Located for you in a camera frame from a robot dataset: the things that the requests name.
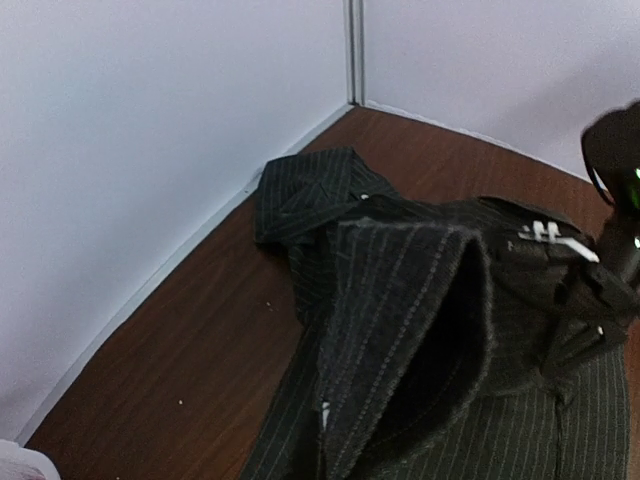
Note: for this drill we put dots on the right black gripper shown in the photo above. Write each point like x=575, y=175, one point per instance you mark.
x=610, y=149

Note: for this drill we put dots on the black pinstriped shirt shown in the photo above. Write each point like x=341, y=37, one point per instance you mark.
x=472, y=339

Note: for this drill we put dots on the white plastic laundry basket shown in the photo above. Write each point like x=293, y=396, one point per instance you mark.
x=19, y=463

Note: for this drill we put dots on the right aluminium corner post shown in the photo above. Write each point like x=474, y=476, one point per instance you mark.
x=355, y=49

